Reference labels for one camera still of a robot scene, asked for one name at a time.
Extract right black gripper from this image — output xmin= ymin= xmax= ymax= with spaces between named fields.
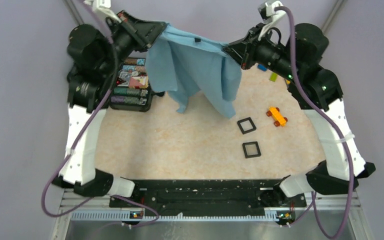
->
xmin=222 ymin=23 xmax=300 ymax=82

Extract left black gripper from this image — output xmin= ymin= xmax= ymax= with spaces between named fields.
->
xmin=96 ymin=8 xmax=166 ymax=76

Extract light blue t-shirt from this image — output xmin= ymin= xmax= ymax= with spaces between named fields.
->
xmin=145 ymin=24 xmax=242 ymax=119

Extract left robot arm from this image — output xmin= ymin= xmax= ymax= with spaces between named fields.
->
xmin=50 ymin=11 xmax=167 ymax=207

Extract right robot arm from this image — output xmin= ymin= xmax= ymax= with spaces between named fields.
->
xmin=223 ymin=23 xmax=376 ymax=206

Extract blue toy brick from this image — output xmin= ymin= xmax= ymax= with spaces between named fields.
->
xmin=257 ymin=64 xmax=268 ymax=72

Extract green toy brick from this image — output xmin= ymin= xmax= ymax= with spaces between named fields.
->
xmin=269 ymin=72 xmax=278 ymax=82

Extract black poker chip case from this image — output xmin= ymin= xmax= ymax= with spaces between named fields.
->
xmin=108 ymin=57 xmax=165 ymax=112

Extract orange toy car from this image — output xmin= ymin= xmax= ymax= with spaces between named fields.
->
xmin=266 ymin=106 xmax=288 ymax=127

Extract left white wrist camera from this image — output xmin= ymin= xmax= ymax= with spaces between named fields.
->
xmin=81 ymin=0 xmax=122 ymax=23

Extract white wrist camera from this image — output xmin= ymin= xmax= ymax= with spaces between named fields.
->
xmin=258 ymin=0 xmax=286 ymax=41
xmin=81 ymin=0 xmax=122 ymax=23

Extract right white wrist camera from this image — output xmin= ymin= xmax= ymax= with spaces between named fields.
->
xmin=258 ymin=0 xmax=286 ymax=41

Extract upper black square frame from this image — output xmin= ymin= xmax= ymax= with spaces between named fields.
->
xmin=237 ymin=117 xmax=257 ymax=135

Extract black square frame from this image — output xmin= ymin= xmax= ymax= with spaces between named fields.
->
xmin=237 ymin=117 xmax=257 ymax=135
xmin=242 ymin=141 xmax=262 ymax=159

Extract lower black square frame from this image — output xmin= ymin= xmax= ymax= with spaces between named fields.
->
xmin=242 ymin=141 xmax=262 ymax=159

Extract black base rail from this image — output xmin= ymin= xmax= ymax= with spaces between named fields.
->
xmin=109 ymin=179 xmax=307 ymax=219

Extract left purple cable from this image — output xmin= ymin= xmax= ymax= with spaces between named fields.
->
xmin=40 ymin=0 xmax=160 ymax=228

